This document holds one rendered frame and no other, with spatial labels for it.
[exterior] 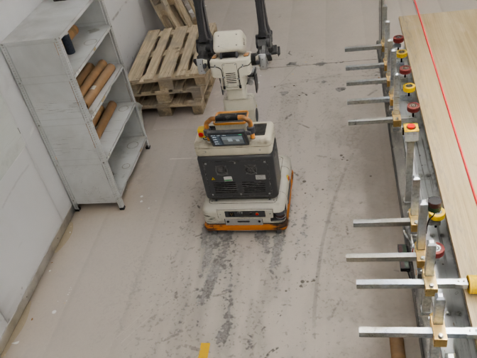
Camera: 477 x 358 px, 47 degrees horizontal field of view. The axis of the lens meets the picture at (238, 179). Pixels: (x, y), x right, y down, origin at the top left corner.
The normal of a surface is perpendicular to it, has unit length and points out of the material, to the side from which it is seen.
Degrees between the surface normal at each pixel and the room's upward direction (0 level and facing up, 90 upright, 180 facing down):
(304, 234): 0
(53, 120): 90
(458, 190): 0
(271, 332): 0
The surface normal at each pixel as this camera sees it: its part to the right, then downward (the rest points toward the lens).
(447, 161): -0.16, -0.77
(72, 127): -0.12, 0.63
